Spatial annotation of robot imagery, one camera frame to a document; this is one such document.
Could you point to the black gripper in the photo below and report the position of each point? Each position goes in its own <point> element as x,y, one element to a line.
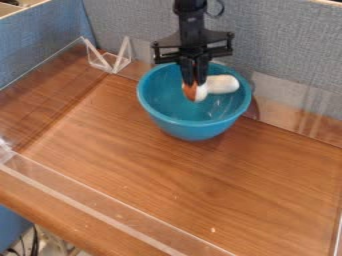
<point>212,44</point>

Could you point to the brown and white toy mushroom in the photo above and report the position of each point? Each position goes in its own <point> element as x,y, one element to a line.
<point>219,84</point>

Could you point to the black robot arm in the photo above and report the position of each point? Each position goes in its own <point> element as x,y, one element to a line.
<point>190,12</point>

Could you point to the blue plastic bowl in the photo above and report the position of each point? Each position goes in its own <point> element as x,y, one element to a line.
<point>188,120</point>

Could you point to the clear acrylic tray barrier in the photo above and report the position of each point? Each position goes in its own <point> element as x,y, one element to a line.
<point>93,172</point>

